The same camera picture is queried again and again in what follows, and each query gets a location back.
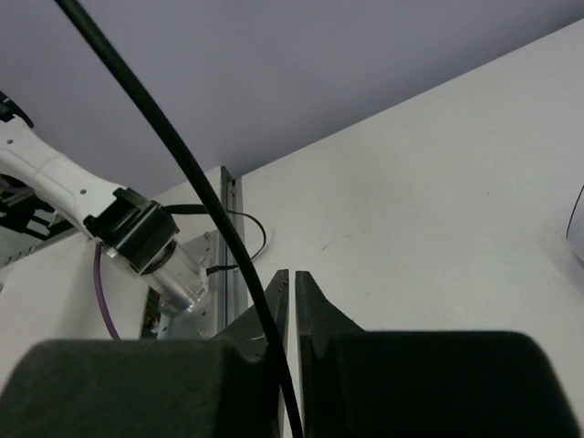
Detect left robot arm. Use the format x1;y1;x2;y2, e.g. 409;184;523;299
1;95;208;316

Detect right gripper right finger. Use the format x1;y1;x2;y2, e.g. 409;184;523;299
296;271;580;437

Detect white black headphones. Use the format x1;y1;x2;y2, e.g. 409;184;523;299
566;186;584;262

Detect black headphone cable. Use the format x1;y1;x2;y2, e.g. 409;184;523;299
53;0;306;438

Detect left metal base bracket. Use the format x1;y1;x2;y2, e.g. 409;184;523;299
142;231;224;340

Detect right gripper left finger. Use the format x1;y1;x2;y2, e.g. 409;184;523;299
0;268;291;438

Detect metal table edge rail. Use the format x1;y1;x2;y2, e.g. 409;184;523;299
219;164;250;329

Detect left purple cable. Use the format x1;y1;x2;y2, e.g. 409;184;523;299
93;244;122;341

